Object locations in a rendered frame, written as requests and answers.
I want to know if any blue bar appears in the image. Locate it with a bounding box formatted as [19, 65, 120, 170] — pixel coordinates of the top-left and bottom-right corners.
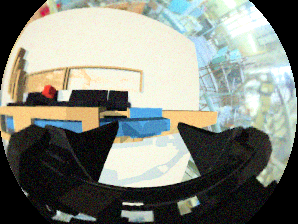
[100, 108, 172, 139]

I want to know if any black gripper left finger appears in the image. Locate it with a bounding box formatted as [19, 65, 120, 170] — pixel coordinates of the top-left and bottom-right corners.
[44, 121, 120, 181]

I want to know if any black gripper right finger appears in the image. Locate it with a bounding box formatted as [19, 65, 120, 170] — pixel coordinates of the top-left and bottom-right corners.
[178, 121, 243, 176]

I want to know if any red block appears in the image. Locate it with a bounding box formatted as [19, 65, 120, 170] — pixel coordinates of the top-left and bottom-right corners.
[43, 84, 56, 97]

